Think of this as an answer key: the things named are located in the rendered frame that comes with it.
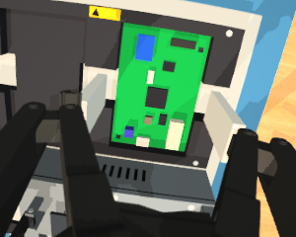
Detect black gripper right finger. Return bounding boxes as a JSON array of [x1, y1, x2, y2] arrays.
[[203, 90, 296, 237]]

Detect green circuit board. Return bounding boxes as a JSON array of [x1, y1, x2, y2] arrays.
[[111, 23, 211, 152]]

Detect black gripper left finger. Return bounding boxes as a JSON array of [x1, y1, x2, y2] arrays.
[[0, 73, 131, 237]]

